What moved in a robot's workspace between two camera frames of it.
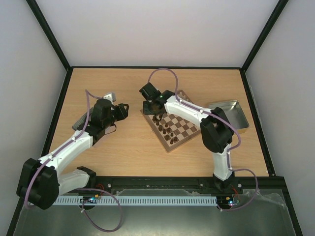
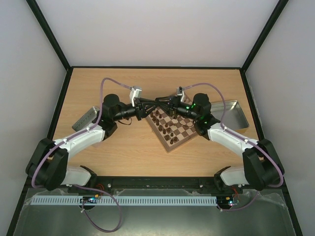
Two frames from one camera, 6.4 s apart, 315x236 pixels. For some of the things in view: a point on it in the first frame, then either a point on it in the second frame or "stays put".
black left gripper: (123, 114) -> (140, 108)
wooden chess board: (172, 130) stays put
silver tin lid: (79, 125) stays put
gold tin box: (233, 112) stays put
